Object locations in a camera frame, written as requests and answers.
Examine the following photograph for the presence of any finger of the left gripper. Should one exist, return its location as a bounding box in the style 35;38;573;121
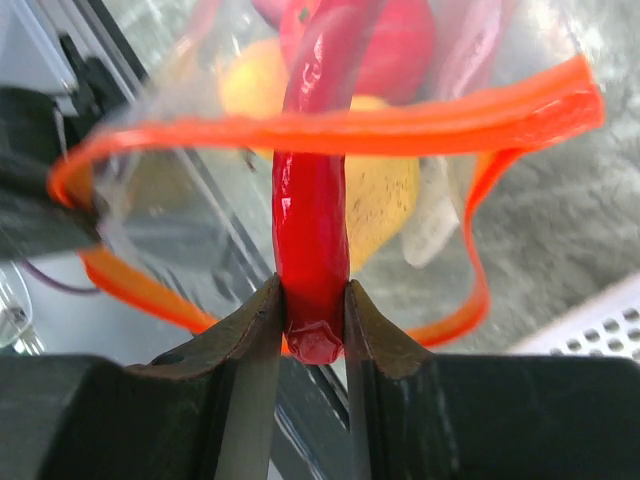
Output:
1;87;99;260

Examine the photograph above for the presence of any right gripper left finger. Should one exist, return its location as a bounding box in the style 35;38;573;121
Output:
1;277;284;479

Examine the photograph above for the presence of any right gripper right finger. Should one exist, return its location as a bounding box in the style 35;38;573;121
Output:
344;281;639;479

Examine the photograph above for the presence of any clear zip top bag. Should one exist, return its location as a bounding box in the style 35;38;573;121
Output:
47;1;604;347

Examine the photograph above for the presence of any yellow lemon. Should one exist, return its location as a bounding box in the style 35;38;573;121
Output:
344;94;421;271

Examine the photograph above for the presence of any red chili pepper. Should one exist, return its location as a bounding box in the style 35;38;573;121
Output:
272;1;384;365

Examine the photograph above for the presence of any orange fruit with leaf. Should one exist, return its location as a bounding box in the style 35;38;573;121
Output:
218;38;288;119

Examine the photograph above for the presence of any red apple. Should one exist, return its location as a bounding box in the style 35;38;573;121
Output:
279;0;436;104

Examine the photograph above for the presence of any white perforated basket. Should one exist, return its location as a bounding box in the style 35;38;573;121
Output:
509;273;639;362

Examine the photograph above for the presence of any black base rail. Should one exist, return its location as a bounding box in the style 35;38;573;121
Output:
87;120;352;479

